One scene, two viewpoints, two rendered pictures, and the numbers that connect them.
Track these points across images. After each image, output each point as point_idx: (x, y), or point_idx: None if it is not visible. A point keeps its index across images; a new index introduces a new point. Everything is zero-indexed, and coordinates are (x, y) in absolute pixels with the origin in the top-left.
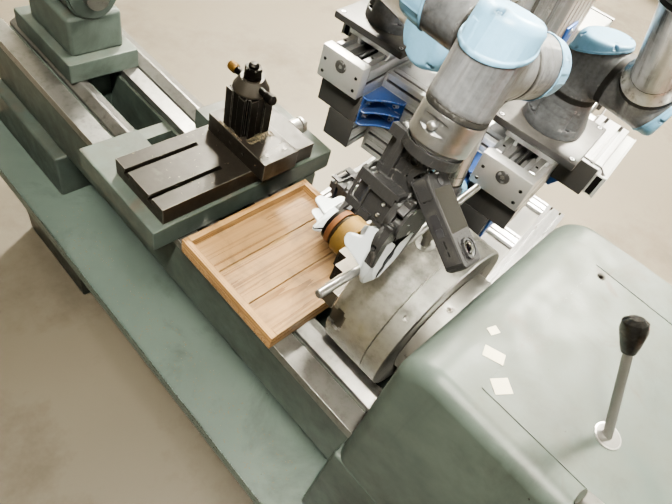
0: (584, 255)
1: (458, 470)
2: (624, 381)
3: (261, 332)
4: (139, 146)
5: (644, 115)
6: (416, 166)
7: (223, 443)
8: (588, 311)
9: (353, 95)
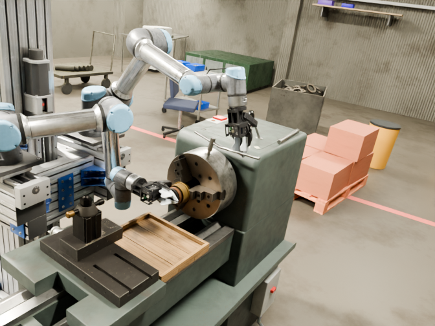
0: (197, 130)
1: (269, 171)
2: None
3: (205, 248)
4: (87, 303)
5: (129, 101)
6: (241, 114)
7: (219, 316)
8: (221, 133)
9: (49, 196)
